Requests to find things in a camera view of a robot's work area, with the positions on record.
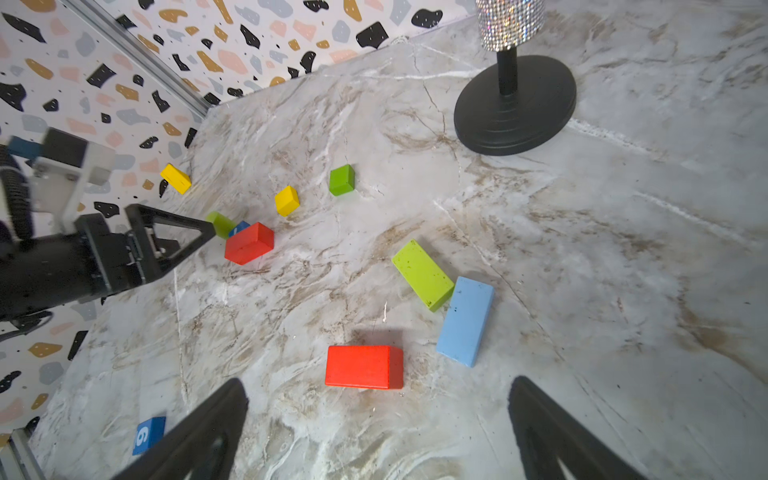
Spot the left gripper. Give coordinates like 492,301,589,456
75,204,215,297

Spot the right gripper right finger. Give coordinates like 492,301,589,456
508,376,644,479

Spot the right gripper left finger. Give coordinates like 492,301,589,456
115,378,249,480

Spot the red rectangular block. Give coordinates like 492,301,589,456
325,345,404,390
224,223,275,265

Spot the light blue block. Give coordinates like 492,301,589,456
436,276,495,368

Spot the lime green block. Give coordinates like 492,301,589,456
392,240,455,312

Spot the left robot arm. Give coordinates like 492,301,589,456
1,204,215,321

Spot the yellow flat rectangular block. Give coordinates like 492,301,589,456
161,163,192,195

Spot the green cylinder block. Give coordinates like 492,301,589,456
206,211,237,239

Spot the blue number six cube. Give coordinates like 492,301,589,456
132,416,167,456

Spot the blue number seven cube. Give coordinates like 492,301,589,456
228,221,251,237

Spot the small yellow cube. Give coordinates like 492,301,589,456
275,186,300,217

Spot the small green cube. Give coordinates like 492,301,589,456
329,164,355,197

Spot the black round microphone stand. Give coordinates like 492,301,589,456
454,48,577,156

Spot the glitter microphone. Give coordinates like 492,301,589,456
475,0,545,52

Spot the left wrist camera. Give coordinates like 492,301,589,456
1,128,116,240

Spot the black corrugated cable hose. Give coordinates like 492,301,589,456
0,143,37,241

